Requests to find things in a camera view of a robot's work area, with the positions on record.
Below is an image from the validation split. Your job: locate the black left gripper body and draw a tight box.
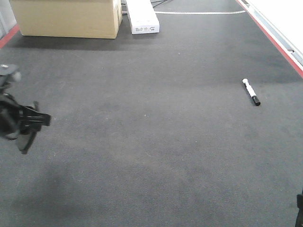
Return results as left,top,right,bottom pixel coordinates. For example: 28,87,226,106
0,64,22,140

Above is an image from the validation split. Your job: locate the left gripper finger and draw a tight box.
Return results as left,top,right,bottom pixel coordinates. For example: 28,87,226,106
17,129,39,154
20,101,51,126

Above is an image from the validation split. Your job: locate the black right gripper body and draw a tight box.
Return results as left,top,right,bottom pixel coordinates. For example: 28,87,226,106
295,193,303,227

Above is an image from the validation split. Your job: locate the cardboard box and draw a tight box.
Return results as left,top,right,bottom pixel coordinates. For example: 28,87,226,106
10,0,122,39

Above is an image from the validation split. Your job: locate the black white marker pen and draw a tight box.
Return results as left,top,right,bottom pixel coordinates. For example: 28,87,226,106
242,78,261,106

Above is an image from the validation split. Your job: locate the long white box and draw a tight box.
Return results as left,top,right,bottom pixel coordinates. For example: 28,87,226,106
125,0,160,35

